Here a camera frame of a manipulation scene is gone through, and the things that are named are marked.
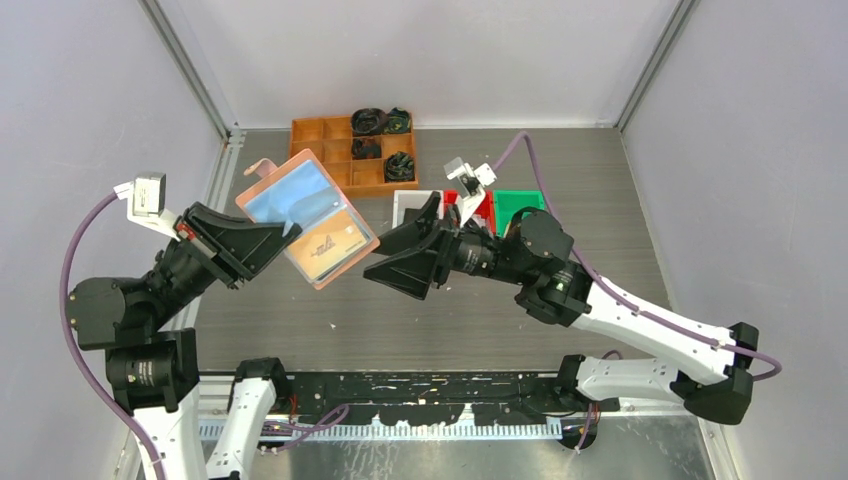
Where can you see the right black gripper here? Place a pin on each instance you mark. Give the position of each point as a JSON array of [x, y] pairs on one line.
[[414, 265]]

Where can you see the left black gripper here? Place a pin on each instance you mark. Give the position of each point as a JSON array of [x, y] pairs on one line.
[[224, 243]]

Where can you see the gold credit card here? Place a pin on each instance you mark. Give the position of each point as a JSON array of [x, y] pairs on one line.
[[327, 246]]

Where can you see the tan leather card holder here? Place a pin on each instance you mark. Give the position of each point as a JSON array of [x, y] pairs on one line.
[[300, 190]]

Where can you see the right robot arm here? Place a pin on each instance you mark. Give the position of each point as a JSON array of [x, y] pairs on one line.
[[703, 368]]

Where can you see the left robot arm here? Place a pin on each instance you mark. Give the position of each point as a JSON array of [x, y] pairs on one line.
[[114, 327]]

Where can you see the white bin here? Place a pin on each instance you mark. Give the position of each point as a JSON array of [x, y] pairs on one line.
[[408, 202]]

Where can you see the red bin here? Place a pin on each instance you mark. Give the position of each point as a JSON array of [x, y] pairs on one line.
[[484, 216]]

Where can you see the black rolled belt lower right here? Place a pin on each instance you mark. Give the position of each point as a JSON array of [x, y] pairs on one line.
[[399, 168]]

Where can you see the black rolled belt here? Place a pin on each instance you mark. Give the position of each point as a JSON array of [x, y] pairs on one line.
[[399, 168], [363, 148], [399, 121], [368, 122]]

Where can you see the green bin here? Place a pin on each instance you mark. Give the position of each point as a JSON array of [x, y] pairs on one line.
[[508, 202]]

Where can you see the black rolled belt middle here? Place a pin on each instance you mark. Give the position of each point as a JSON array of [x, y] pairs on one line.
[[363, 148]]

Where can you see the black rolled belt top right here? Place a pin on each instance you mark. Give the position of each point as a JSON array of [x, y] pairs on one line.
[[399, 121]]

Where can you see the orange compartment tray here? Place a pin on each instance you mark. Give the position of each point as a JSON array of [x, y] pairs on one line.
[[356, 164]]

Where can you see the black rolled belt top left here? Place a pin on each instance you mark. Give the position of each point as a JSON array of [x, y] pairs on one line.
[[368, 122]]

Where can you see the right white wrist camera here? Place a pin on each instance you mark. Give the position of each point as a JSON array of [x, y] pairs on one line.
[[471, 184]]

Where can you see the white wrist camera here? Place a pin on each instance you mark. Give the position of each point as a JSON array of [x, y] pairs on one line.
[[145, 203], [471, 184]]

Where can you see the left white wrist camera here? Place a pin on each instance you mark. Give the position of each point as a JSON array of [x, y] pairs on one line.
[[145, 203]]

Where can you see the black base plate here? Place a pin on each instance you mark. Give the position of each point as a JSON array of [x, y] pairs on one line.
[[416, 398]]

